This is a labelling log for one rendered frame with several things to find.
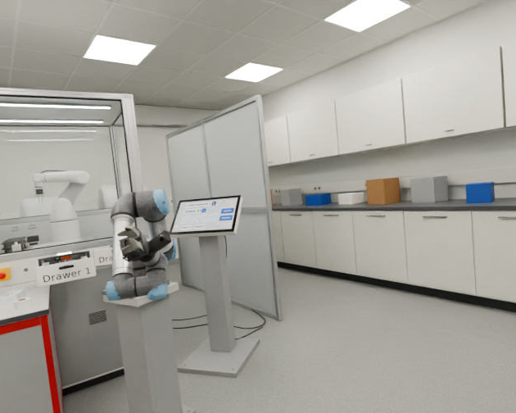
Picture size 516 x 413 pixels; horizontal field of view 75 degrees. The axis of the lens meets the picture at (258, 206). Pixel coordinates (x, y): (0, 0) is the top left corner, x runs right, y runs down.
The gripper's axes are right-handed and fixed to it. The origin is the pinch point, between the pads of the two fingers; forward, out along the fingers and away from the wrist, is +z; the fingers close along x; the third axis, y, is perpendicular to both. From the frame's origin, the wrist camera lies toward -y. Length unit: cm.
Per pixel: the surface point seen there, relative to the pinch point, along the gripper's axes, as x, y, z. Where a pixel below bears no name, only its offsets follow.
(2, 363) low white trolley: -9, 89, -64
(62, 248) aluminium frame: 57, 77, -103
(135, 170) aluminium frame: 98, 20, -105
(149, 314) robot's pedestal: -9, 24, -78
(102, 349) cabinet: -5, 80, -144
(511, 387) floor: -111, -147, -119
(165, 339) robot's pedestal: -22, 24, -92
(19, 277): 46, 102, -97
